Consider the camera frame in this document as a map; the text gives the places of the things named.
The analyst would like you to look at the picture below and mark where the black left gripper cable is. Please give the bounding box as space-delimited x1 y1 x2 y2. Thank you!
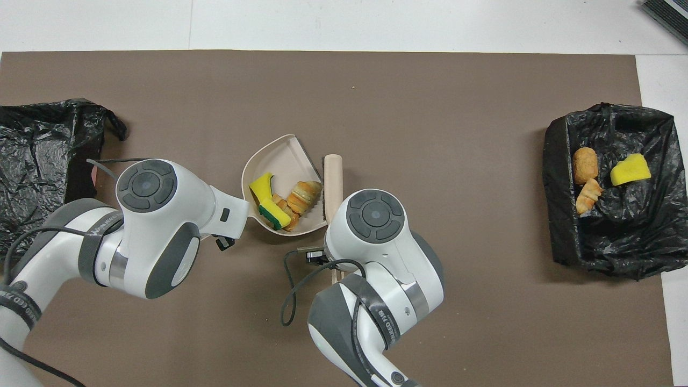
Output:
0 158 152 387

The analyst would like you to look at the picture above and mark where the bin with black bag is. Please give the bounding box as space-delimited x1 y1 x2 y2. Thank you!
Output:
0 98 128 259
542 103 688 281

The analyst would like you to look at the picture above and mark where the orange striped croissant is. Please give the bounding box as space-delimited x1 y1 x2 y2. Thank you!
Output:
288 181 324 217

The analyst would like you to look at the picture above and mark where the beige plastic dustpan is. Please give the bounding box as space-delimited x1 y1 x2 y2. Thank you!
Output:
241 134 329 236

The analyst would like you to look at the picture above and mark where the pale yellow bread chunk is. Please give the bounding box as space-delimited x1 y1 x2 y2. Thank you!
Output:
273 194 300 232

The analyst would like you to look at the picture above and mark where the curved yellow sponge piece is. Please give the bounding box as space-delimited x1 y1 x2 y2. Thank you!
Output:
249 172 275 207

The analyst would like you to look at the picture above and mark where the dark ribbed device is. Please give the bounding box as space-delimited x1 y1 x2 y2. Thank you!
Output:
639 0 688 46

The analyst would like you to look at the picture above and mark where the beige brush with black bristles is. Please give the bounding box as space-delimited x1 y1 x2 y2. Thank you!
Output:
321 154 345 284

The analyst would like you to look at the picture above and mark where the brown table mat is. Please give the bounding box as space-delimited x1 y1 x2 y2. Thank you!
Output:
0 50 673 387

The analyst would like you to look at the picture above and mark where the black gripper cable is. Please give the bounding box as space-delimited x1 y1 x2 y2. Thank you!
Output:
0 158 152 387
280 247 368 327

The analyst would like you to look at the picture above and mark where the yellow and green sponge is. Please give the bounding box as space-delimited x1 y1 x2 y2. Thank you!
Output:
611 153 651 187

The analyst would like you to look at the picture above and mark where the brown bread roll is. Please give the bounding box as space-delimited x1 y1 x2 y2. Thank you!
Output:
571 147 599 185

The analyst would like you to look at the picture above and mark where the pale crusty bread piece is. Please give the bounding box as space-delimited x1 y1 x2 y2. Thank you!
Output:
576 178 604 215

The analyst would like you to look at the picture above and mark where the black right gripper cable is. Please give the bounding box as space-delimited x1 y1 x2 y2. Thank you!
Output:
280 247 368 327

